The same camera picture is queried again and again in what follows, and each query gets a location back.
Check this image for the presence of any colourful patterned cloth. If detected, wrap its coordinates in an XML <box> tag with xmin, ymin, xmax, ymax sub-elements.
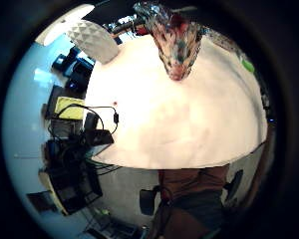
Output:
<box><xmin>133</xmin><ymin>1</ymin><xmax>209</xmax><ymax>83</ymax></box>

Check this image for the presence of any black device on table edge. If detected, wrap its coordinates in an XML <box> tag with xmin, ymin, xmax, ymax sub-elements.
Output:
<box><xmin>83</xmin><ymin>113</ymin><xmax>116</xmax><ymax>147</ymax></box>

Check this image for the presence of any black office chair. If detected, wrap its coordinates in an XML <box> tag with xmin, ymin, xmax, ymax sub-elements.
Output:
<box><xmin>223</xmin><ymin>169</ymin><xmax>244</xmax><ymax>202</ymax></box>
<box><xmin>139</xmin><ymin>187</ymin><xmax>158</xmax><ymax>217</ymax></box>

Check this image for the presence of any yellow pad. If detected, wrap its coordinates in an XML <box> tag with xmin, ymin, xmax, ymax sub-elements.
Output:
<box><xmin>54</xmin><ymin>96</ymin><xmax>86</xmax><ymax>120</ymax></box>

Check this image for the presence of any the person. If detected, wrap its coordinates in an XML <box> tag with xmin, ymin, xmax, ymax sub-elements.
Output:
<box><xmin>151</xmin><ymin>163</ymin><xmax>231</xmax><ymax>239</ymax></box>

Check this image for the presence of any white textured lamp shade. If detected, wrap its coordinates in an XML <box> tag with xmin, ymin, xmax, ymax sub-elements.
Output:
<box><xmin>67</xmin><ymin>19</ymin><xmax>122</xmax><ymax>66</ymax></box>

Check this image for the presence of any black equipment rack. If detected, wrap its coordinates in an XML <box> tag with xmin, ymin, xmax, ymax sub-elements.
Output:
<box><xmin>39</xmin><ymin>137</ymin><xmax>104</xmax><ymax>216</ymax></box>

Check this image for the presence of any green object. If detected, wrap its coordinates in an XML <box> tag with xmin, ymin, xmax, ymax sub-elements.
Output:
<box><xmin>240</xmin><ymin>58</ymin><xmax>256</xmax><ymax>74</ymax></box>

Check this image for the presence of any black cable with adapter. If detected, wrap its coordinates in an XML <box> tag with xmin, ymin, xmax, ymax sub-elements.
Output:
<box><xmin>55</xmin><ymin>103</ymin><xmax>121</xmax><ymax>135</ymax></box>

